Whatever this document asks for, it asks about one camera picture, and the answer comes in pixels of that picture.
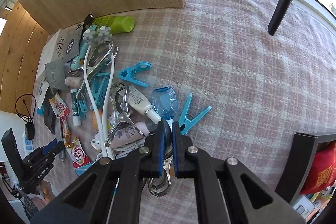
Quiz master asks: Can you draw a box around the coffee mate sachet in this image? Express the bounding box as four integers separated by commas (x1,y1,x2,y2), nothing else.
49,92,71,147
66,137,91,168

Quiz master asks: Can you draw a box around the red drawstring bag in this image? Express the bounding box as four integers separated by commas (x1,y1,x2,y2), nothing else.
300,141,335,194

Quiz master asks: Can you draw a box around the black sachet pack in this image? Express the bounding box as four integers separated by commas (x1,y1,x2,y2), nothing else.
43,88,56,135

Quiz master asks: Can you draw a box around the pink cosmetic bottle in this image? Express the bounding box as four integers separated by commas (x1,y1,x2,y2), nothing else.
64,76,84,89

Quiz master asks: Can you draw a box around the grey tea sachet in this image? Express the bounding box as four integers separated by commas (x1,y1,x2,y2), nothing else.
45,59,69,93

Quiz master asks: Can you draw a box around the blue clothespin open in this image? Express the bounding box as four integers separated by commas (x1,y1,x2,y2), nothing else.
178,93,212,135

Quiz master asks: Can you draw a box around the black tray box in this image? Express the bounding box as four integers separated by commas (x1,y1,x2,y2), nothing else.
275,132,335,204

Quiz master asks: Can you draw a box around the teal cream tube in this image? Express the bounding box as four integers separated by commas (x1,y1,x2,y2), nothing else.
70,25,97,70

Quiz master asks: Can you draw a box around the white medicine box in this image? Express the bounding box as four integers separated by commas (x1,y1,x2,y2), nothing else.
36,29,68,82

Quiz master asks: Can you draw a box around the grey Ta sachet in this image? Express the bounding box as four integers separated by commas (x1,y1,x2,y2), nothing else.
51,24,83,64

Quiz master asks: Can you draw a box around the metal tongs clip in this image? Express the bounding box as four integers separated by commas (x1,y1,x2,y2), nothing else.
68,40,118,101

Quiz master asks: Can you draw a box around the blue plastic wrapped item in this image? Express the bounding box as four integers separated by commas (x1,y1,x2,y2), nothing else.
151,86,178,121

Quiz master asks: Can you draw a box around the plaid tablecloth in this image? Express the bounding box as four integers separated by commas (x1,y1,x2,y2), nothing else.
113,0,335,189

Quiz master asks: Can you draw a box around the green tube bottle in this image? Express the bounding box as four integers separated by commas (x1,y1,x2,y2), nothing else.
92,15,135,34

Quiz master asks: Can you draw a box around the black power adapter cable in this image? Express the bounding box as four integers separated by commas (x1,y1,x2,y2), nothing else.
15,93,37,140

